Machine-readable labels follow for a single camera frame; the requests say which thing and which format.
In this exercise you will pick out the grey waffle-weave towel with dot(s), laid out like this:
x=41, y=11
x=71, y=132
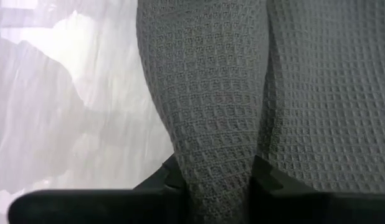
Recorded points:
x=211, y=93

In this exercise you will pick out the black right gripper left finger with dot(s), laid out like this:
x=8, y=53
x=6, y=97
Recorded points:
x=167, y=182

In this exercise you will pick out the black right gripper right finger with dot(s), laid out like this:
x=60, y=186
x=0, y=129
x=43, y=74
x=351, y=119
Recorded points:
x=267, y=183

